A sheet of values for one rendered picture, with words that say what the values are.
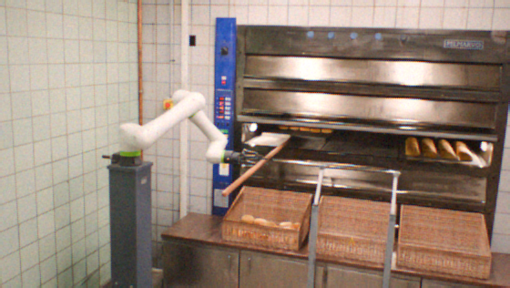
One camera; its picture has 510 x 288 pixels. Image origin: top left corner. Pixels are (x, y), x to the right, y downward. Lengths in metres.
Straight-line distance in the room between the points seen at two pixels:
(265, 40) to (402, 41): 0.99
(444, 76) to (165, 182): 2.33
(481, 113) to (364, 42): 0.93
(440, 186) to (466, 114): 0.54
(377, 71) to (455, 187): 0.99
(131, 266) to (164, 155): 1.22
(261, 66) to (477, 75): 1.51
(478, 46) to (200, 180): 2.29
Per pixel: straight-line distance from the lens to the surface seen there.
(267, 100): 3.67
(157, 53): 4.00
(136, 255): 3.10
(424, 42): 3.54
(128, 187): 2.98
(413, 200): 3.67
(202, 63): 3.83
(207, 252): 3.51
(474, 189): 3.68
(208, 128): 3.23
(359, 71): 3.53
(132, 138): 2.82
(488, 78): 3.57
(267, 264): 3.39
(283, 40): 3.64
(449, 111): 3.56
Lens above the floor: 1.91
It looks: 11 degrees down
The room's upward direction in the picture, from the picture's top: 2 degrees clockwise
